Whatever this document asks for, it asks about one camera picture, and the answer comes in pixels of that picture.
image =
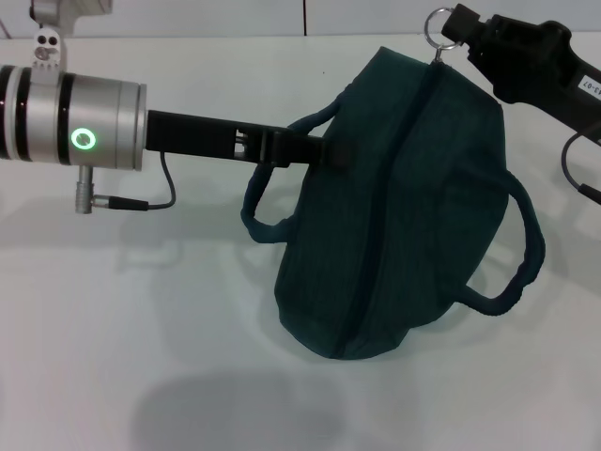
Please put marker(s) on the dark teal insulated bag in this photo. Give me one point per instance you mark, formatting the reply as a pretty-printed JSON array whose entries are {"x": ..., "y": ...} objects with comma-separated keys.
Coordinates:
[{"x": 352, "y": 235}]

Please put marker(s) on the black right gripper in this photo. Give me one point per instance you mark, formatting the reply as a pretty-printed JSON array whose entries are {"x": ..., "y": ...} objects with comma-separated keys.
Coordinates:
[{"x": 530, "y": 61}]

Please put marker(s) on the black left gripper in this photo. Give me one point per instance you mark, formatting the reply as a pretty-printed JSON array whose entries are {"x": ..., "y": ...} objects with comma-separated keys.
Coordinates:
[{"x": 197, "y": 134}]

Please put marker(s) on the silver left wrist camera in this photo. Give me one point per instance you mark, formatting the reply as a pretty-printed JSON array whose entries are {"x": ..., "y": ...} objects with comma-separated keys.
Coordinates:
[{"x": 47, "y": 47}]

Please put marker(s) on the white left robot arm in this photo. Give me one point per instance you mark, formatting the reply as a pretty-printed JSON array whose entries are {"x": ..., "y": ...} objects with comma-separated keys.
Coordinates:
[{"x": 103, "y": 117}]

